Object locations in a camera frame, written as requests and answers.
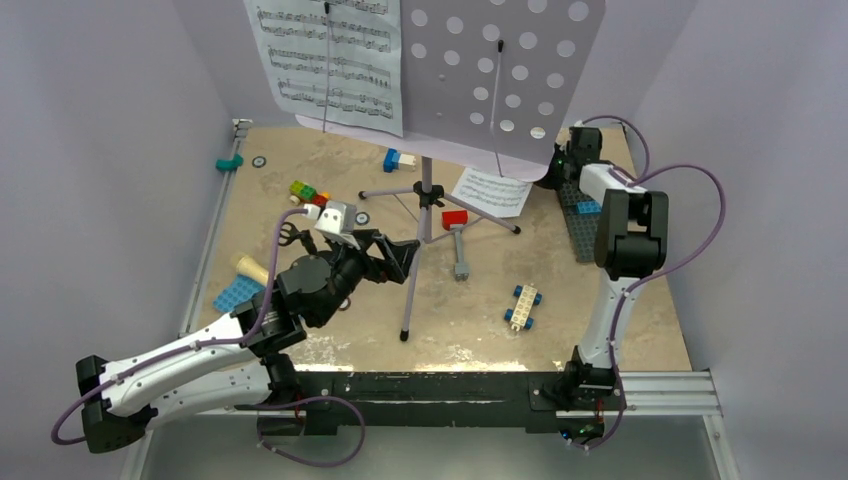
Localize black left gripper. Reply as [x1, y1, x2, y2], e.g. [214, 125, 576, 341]
[312, 229, 418, 326]

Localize sheet music page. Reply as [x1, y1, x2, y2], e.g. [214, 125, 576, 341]
[451, 168, 532, 219]

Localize beige toy microphone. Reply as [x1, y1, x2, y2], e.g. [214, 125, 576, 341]
[234, 255, 269, 285]

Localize sheet music pages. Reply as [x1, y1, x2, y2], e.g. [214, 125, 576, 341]
[244, 1, 403, 136]

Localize lilac music stand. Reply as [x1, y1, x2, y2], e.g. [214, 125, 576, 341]
[294, 0, 607, 343]

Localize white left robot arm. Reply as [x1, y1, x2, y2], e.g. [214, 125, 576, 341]
[75, 222, 421, 454]

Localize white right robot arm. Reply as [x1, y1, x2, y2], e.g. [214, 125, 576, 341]
[553, 126, 670, 407]

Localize poker chip centre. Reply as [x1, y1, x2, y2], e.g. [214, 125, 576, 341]
[355, 211, 370, 226]

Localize red and grey brick hammer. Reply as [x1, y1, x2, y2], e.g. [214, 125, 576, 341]
[441, 210, 471, 281]

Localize colourful brick toy car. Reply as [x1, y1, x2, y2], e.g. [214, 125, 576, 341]
[289, 181, 331, 207]

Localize white brick wheeled chassis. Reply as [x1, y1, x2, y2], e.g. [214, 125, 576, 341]
[504, 284, 543, 332]

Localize dark grey brick baseplate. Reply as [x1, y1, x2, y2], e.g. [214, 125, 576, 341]
[558, 183, 600, 264]

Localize blue brick on baseplate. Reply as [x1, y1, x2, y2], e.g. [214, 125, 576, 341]
[575, 201, 602, 215]

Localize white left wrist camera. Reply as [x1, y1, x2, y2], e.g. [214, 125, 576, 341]
[304, 200, 361, 250]

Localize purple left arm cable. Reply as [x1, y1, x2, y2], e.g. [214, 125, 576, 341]
[50, 207, 313, 446]

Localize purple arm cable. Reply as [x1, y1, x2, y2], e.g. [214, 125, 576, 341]
[572, 115, 727, 452]
[50, 207, 313, 446]

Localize black front base frame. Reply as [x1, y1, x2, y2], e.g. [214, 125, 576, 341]
[257, 371, 619, 437]

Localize teal clamp on rail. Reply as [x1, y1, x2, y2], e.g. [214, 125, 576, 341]
[215, 153, 244, 173]

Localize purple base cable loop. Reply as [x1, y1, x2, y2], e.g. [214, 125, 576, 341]
[256, 395, 367, 469]

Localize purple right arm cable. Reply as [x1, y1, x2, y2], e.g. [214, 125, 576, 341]
[572, 115, 727, 452]

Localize aluminium left side rail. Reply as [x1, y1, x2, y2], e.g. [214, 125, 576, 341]
[119, 119, 254, 480]

